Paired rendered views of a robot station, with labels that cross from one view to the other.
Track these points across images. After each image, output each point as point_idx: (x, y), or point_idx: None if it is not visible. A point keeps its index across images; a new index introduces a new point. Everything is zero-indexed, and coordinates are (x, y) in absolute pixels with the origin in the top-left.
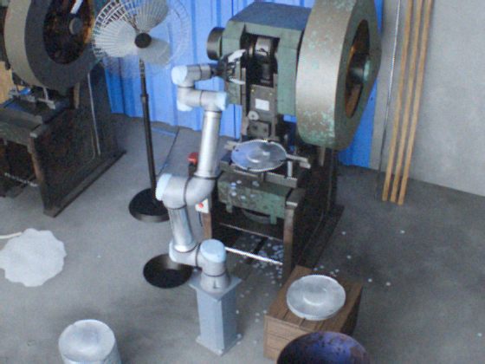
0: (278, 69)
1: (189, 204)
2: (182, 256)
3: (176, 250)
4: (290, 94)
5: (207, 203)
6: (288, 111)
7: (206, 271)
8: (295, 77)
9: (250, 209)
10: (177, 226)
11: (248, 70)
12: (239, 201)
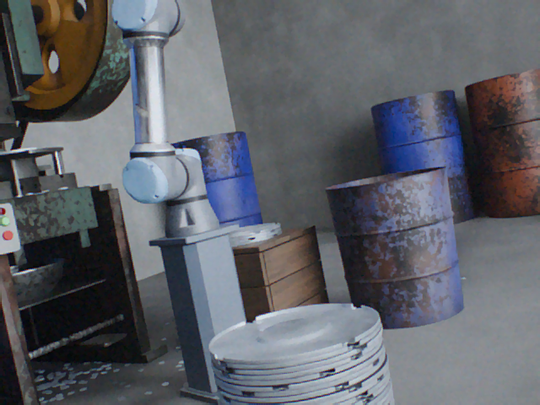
0: (8, 2)
1: (180, 24)
2: (173, 167)
3: (165, 153)
4: (31, 40)
5: (15, 226)
6: (35, 67)
7: (198, 191)
8: (32, 13)
9: (52, 235)
10: (163, 89)
11: None
12: (33, 229)
